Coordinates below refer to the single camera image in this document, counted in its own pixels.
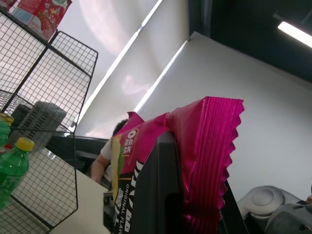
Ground ceiling light bar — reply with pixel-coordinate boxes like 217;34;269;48
277;21;312;48

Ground black conveyor belt machine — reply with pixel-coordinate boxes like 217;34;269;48
46;135;111;174

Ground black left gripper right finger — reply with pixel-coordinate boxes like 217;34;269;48
217;179;250;234

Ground green bottle yellow cap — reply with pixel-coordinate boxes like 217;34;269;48
0;113;15;147
0;137;35;210

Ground pink potato chips bag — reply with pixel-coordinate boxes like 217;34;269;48
110;96;245;234

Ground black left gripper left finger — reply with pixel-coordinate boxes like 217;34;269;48
133;131;186;234

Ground grey stacked plastic baskets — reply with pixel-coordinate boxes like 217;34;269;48
11;100;67;150

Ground black wire mesh rack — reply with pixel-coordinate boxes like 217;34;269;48
0;4;99;231

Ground person in white shirt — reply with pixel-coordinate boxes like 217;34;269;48
91;118;130;184

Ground red snack box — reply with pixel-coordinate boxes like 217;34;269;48
18;0;73;41
0;0;18;11

